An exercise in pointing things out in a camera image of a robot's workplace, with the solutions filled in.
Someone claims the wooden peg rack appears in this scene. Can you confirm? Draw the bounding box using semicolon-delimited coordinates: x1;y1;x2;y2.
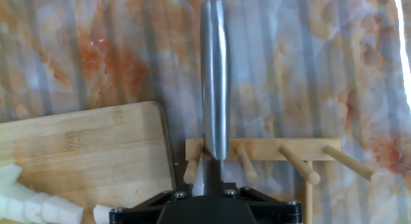
182;137;377;224

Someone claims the wooden cutting board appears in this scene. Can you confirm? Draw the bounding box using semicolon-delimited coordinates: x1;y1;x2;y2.
0;101;177;224

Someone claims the steel cleaver knife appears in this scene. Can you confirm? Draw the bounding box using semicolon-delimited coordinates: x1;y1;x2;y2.
191;0;232;198

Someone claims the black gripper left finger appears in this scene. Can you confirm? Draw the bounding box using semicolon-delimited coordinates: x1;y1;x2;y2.
108;184;193;224

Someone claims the cut white radish slice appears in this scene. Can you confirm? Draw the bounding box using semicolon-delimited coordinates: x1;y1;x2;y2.
0;182;39;224
24;192;52;224
0;163;23;189
41;195;85;224

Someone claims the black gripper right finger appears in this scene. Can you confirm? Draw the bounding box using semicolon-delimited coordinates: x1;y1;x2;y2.
223;182;303;224

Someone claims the marble pattern plastic sheet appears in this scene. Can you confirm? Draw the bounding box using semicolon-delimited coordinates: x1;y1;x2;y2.
0;0;411;224

